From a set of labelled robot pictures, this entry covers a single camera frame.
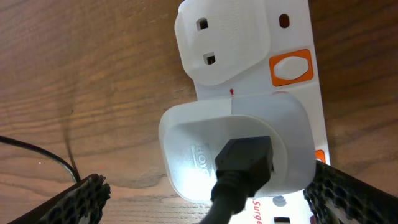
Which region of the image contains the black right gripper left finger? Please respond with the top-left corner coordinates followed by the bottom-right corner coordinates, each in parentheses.
top-left (9, 174), bottom-right (111, 224)

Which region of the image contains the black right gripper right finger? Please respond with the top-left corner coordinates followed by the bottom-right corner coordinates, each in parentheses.
top-left (303, 161), bottom-right (397, 224)

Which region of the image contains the black USB charging cable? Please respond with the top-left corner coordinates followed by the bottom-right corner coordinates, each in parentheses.
top-left (0, 135), bottom-right (275, 224)

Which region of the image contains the white power strip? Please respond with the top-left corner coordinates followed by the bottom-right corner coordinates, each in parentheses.
top-left (159, 0), bottom-right (330, 223)

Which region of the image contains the white USB wall charger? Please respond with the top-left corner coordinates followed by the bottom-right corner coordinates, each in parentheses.
top-left (159, 93), bottom-right (316, 202)

